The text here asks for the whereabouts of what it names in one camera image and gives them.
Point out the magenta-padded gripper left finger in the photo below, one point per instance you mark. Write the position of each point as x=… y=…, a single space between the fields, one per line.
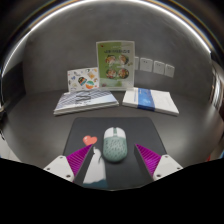
x=77 y=161

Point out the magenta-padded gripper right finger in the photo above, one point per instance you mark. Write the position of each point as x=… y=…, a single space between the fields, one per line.
x=150 y=159

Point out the green and white computer mouse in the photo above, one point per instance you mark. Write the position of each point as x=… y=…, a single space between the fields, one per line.
x=114 y=145

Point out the black mouse pad with heart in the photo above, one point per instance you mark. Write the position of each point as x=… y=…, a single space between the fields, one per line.
x=141 y=130

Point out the white book with blue band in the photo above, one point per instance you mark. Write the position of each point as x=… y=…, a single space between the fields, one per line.
x=150 y=101

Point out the grey striped book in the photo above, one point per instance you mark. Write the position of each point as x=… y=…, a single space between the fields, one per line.
x=85 y=101

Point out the white sticker sheet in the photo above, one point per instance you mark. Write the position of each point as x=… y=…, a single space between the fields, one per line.
x=83 y=80

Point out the green standing menu sign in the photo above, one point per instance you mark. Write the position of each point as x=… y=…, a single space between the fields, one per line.
x=115 y=65

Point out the white wall sockets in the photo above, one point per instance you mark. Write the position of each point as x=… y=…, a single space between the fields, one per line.
x=156 y=66

